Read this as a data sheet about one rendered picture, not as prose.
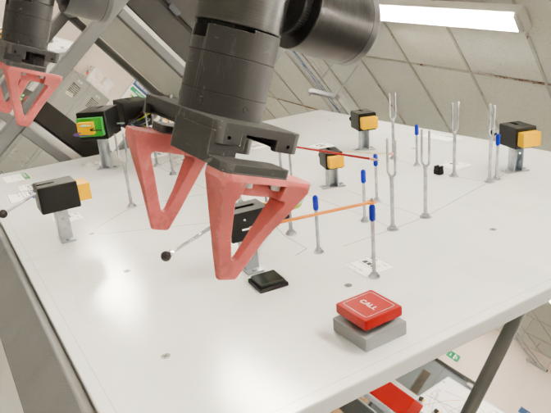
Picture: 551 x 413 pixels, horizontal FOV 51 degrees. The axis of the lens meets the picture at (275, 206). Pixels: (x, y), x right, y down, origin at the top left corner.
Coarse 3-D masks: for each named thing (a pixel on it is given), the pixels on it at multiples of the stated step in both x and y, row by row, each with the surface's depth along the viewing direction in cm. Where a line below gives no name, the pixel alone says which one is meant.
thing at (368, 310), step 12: (348, 300) 63; (360, 300) 62; (372, 300) 62; (384, 300) 62; (348, 312) 61; (360, 312) 60; (372, 312) 60; (384, 312) 60; (396, 312) 60; (360, 324) 59; (372, 324) 59
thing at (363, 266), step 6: (366, 258) 80; (378, 258) 80; (348, 264) 79; (354, 264) 79; (360, 264) 78; (366, 264) 78; (378, 264) 78; (384, 264) 78; (354, 270) 77; (360, 270) 77; (366, 270) 76; (378, 270) 76; (384, 270) 76; (366, 276) 75
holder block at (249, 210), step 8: (248, 200) 80; (256, 200) 80; (240, 208) 77; (248, 208) 77; (256, 208) 76; (240, 216) 75; (248, 216) 76; (256, 216) 76; (240, 224) 76; (248, 224) 76; (232, 232) 76; (240, 232) 76; (232, 240) 76; (240, 240) 76
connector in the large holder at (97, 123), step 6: (78, 120) 130; (84, 120) 130; (90, 120) 130; (96, 120) 130; (102, 120) 131; (78, 126) 129; (90, 126) 129; (96, 126) 130; (102, 126) 131; (78, 132) 130; (84, 132) 130; (90, 132) 130; (96, 132) 131; (102, 132) 131
